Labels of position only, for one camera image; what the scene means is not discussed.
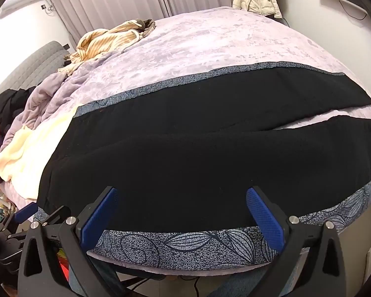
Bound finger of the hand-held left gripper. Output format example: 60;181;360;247
40;205;72;227
0;202;40;232

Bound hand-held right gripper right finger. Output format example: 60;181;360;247
246;186;354;297

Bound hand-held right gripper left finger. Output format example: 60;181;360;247
17;186;124;297

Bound black pants with leaf-print lining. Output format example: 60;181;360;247
37;60;371;268

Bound colourful patterned cloth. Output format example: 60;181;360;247
0;178;17;225

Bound cream blanket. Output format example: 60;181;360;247
0;111;78;200

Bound white cabinet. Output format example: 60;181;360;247
338;192;371;285

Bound black clothing pile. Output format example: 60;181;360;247
0;87;38;124

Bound grey quilted headboard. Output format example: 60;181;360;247
0;41;71;107

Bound yellow striped garment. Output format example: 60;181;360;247
58;19;147;72

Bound purple plush blanket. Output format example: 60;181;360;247
1;6;371;277

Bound brown grey cloth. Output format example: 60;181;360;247
138;19;157;39

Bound pale pleated curtain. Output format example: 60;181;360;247
45;0;246;48

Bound black floor cable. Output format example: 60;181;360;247
117;272;206;297

